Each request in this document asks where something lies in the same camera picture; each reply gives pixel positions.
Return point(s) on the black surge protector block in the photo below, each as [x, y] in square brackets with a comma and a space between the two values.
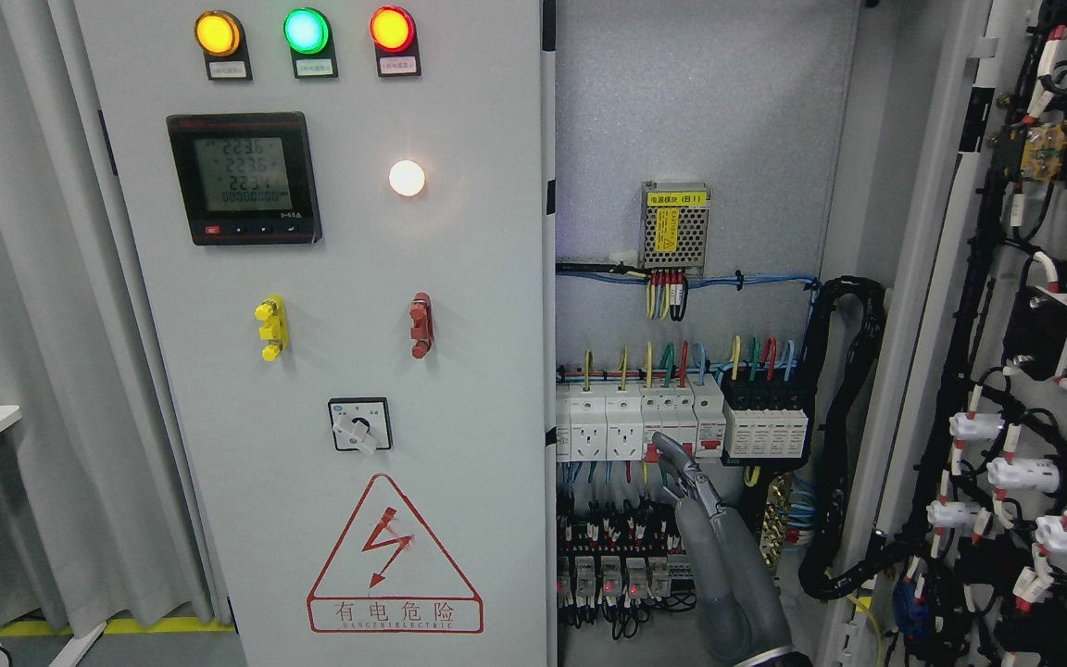
[767, 423]

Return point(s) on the red indicator lamp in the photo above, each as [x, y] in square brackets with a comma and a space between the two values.
[392, 29]

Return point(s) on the yellow terminal post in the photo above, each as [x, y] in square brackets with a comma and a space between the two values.
[273, 329]

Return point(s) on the grey cabinet door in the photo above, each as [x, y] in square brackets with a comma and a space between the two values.
[468, 422]
[945, 541]

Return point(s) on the white socket breaker row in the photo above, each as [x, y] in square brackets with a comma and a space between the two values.
[609, 420]

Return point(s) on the relay terminal row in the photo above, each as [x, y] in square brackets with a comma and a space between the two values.
[620, 564]

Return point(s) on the metal power supply module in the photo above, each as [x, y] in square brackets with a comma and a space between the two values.
[675, 219]

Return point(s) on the black digital power meter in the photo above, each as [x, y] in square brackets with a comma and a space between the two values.
[246, 178]

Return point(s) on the yellow indicator lamp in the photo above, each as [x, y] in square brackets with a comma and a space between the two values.
[219, 33]

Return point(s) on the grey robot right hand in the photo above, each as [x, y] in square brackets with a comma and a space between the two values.
[739, 611]

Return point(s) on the green indicator lamp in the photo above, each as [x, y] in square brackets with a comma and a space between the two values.
[306, 31]

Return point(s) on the red terminal post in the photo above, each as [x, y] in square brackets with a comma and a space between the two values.
[421, 331]

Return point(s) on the red electric hazard sticker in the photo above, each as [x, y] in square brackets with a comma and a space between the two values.
[388, 573]

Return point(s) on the white indicator lamp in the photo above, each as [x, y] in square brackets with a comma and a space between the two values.
[407, 178]

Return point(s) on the rotary selector switch left door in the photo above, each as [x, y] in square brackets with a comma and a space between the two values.
[360, 424]

